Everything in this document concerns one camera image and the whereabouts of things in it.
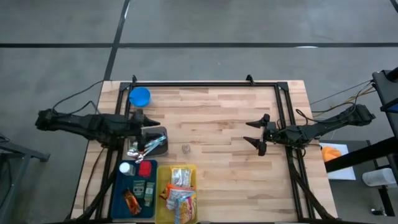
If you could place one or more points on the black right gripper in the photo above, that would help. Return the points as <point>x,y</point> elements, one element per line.
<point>268,133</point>

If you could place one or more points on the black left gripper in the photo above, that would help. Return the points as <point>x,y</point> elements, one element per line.
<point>140,124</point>

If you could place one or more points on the red paprika tin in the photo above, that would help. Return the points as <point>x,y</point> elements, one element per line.
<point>145,169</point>

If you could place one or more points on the white-capped bagel seasoning jar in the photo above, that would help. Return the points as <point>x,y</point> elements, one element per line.
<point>126,168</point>

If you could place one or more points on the white yellow snack packet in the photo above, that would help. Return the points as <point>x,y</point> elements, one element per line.
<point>181,176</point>

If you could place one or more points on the dark green tin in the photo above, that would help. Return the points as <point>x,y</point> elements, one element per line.
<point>139,189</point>

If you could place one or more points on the green spice bottle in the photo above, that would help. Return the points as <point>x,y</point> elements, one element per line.
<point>149,193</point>

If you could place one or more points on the red white snack packet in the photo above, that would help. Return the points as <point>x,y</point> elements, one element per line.
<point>174,199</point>

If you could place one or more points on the orange brown candy packet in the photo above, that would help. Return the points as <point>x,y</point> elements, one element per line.
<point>132,202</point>

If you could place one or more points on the yellow plastic bin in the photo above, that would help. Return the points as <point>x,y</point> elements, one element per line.
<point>161,211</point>

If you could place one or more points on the yellow ramen noodle packet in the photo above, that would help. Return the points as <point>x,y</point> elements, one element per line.
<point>186,210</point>

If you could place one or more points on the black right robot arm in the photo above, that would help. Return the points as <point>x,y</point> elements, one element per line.
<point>323,127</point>

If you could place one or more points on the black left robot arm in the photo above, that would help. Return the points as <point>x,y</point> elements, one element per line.
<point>90,126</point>

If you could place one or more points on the dark grey plastic bin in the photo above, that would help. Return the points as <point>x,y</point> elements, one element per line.
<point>161,149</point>

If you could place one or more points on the blue plastic bowl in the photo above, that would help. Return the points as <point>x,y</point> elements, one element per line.
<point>140,96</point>

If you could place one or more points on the orange cloth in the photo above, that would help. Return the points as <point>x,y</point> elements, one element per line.
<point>331,153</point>

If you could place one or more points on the teal plastic bin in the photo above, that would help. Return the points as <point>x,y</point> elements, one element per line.
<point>119,205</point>

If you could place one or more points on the white paper sheet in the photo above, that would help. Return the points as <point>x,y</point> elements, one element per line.
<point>342,174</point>

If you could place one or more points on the grey metal stand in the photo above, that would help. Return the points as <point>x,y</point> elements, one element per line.
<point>18,152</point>

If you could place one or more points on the black equipment stand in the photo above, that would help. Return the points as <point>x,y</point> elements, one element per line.
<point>387,90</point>

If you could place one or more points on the black metal frame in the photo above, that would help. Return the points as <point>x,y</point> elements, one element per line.
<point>202,84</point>

